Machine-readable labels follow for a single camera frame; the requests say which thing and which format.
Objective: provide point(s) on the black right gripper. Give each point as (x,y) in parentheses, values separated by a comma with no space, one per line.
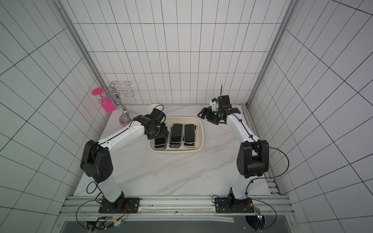
(208,114)

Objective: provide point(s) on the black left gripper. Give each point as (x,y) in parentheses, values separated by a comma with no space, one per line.
(163,131)

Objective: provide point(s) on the stack phone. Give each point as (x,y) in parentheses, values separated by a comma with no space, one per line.
(176,135)
(160,142)
(189,133)

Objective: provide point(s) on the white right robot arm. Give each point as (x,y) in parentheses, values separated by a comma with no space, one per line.
(253,154)

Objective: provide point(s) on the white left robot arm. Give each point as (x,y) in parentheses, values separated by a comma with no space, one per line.
(97,163)

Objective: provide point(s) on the white plastic storage box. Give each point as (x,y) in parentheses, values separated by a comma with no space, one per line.
(199,135)

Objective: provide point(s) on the white ceramic bowl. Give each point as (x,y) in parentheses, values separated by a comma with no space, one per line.
(155,106)

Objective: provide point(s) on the pink plastic wine glass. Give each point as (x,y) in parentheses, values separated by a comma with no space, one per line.
(107,103)

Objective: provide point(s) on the chrome wine glass rack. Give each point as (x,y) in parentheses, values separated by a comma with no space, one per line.
(115,90)

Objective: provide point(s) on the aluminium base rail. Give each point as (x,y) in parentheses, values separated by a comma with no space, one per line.
(84,209)

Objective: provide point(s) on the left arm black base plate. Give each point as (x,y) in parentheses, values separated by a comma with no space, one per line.
(120,206)

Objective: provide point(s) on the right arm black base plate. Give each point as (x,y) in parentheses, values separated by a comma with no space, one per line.
(231,205)

